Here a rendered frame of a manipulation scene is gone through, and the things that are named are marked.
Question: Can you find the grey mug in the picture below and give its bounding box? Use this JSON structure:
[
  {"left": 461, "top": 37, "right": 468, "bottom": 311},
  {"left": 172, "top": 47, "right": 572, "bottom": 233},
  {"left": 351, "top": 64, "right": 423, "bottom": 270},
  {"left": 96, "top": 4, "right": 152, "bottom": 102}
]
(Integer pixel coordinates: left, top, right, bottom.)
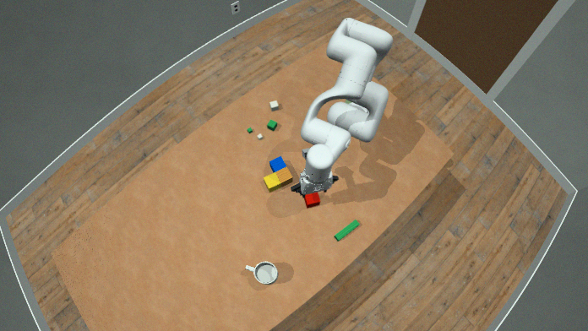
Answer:
[{"left": 246, "top": 262, "right": 278, "bottom": 285}]

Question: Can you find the red cube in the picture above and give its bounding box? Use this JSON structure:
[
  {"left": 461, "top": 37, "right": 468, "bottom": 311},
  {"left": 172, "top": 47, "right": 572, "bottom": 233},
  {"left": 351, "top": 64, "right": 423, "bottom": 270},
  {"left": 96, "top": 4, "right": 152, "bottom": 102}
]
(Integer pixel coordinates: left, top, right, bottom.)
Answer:
[{"left": 304, "top": 193, "right": 320, "bottom": 209}]

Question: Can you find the yellow cube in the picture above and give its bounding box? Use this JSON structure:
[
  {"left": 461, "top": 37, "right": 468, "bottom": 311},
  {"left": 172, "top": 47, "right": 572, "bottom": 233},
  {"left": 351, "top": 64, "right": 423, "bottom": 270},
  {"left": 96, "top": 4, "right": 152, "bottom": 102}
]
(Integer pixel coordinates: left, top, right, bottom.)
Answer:
[{"left": 264, "top": 172, "right": 281, "bottom": 193}]

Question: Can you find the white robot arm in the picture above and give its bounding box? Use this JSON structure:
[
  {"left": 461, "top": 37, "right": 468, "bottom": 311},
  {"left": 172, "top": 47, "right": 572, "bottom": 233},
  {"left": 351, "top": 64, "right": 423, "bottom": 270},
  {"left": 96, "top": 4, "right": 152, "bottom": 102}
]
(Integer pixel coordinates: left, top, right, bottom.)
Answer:
[{"left": 300, "top": 18, "right": 393, "bottom": 185}]

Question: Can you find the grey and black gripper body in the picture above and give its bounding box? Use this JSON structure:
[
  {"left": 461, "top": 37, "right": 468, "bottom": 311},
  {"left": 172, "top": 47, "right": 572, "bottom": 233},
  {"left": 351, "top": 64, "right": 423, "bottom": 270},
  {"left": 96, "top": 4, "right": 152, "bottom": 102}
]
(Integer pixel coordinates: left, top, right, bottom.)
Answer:
[{"left": 299, "top": 172, "right": 333, "bottom": 195}]

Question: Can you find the blue cube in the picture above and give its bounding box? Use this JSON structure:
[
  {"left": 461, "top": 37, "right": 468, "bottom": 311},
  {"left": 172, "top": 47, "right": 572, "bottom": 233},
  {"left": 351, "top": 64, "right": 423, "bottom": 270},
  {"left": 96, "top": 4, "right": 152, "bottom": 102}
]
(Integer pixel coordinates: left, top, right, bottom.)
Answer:
[{"left": 269, "top": 156, "right": 286, "bottom": 172}]

